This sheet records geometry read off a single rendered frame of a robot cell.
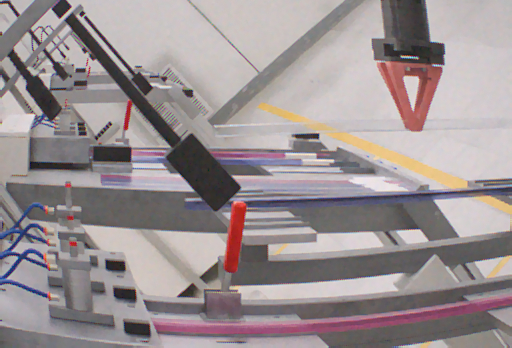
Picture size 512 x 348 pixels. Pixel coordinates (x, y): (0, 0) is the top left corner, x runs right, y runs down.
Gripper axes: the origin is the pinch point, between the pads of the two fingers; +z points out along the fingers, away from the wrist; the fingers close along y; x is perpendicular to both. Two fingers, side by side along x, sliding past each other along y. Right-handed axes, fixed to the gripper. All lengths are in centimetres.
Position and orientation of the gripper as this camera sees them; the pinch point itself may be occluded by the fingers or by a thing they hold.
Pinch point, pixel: (413, 123)
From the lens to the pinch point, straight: 126.8
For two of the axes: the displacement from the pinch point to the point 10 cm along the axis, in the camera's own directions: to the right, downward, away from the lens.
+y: 1.8, 0.7, -9.8
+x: 9.8, -0.3, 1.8
